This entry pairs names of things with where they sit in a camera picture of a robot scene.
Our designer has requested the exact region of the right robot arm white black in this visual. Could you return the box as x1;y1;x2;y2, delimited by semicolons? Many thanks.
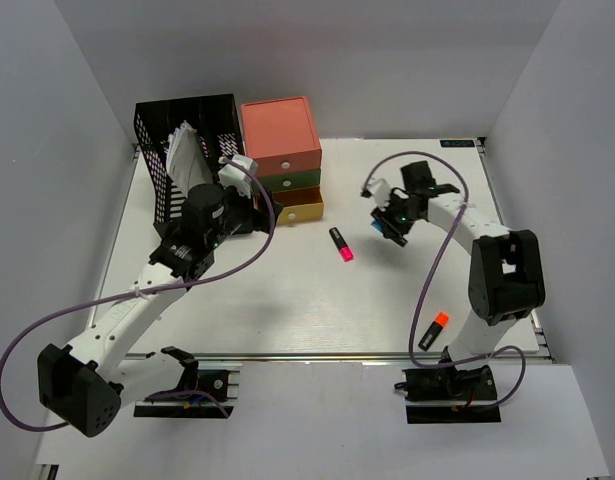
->
361;161;546;399

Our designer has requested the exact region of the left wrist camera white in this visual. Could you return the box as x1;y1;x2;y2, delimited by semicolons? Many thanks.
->
218;154;258;199

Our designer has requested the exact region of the coral top drawer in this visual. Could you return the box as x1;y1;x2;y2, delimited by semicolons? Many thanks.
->
251;149;322;177

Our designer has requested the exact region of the black mesh file organizer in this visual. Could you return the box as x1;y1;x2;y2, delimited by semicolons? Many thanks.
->
133;93;257;235

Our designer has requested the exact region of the orange black highlighter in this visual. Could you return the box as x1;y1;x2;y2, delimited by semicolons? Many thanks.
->
418;312;450;351

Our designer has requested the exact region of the blue black highlighter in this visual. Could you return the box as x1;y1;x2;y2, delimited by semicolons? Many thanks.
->
371;219;407;247

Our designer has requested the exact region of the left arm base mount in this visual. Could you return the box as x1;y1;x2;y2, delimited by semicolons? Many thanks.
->
133;347;239;419

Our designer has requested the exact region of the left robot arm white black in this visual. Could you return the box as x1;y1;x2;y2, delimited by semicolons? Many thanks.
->
37;184;282;437

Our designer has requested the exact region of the white paper stack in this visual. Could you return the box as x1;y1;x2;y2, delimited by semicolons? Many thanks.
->
165;121;213;196

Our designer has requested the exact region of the yellow bottom drawer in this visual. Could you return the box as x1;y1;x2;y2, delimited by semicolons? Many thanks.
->
273;186;324;225

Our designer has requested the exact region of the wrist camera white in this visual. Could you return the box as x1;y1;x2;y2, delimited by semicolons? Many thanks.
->
218;154;258;199
361;178;391;210

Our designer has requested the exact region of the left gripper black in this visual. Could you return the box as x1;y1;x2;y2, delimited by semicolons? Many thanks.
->
207;172;282;249

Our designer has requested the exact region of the pink black highlighter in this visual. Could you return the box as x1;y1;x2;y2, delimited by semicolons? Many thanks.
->
329;227;354;262

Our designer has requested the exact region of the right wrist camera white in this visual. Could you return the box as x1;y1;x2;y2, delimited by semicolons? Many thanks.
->
361;178;391;210

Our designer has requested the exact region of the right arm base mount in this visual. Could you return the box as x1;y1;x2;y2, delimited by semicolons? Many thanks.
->
394;366;501;425

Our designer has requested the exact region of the green drawer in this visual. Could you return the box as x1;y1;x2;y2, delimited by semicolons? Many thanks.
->
259;169;321;193

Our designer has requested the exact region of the coral drawer cabinet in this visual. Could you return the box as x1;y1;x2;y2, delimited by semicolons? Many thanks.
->
241;96;321;159

